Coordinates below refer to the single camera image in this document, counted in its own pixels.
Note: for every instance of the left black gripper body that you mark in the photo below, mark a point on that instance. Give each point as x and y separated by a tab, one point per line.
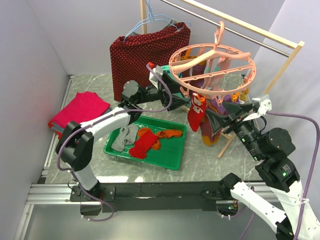
165	99

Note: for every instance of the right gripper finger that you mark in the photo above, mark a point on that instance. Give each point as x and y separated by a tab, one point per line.
217	121
231	108

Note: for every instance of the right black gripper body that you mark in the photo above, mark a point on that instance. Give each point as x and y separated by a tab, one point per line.
241	128

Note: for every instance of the red white patterned sock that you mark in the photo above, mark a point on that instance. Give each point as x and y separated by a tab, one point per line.
196	111

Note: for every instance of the pink round clip hanger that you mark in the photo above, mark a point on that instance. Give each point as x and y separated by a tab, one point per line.
220	60

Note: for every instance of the maroon yellow striped sock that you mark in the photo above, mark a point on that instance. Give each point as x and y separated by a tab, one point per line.
242	98

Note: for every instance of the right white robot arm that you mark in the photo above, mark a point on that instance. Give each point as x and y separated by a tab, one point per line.
296	219

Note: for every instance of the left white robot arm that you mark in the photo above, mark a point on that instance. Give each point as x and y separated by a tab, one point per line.
75	146

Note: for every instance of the teal patterned hanging sock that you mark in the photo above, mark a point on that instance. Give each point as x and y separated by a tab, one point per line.
166	68

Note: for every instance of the orange sock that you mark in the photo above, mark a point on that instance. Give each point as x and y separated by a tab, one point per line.
169	133
147	139

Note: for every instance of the maroon purple hanging sock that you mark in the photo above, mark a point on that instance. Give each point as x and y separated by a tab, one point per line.
194	71

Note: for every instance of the dark red dotted garment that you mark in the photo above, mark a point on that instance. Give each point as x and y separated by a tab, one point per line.
130	55

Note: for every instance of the grey white sock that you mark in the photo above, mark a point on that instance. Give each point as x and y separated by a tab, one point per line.
127	136

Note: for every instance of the metal hanging rod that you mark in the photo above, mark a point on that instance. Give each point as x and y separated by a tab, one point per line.
252	40

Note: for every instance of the folded pink cloth stack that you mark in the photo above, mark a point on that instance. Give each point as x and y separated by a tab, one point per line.
85	106

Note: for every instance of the wooden clothes rack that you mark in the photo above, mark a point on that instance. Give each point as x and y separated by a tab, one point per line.
296	47

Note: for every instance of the black base crossbar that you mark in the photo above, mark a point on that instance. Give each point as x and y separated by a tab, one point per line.
156	196

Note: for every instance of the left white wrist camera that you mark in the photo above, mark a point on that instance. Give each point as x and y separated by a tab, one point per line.
155	75

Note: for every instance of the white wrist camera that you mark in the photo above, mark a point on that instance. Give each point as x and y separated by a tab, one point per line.
155	75
264	105

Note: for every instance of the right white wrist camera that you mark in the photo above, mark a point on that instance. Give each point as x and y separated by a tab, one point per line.
264	105

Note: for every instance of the blue wire hanger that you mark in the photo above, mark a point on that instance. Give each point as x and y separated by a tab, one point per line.
141	27

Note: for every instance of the aluminium frame rail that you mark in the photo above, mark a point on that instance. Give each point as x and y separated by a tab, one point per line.
53	194

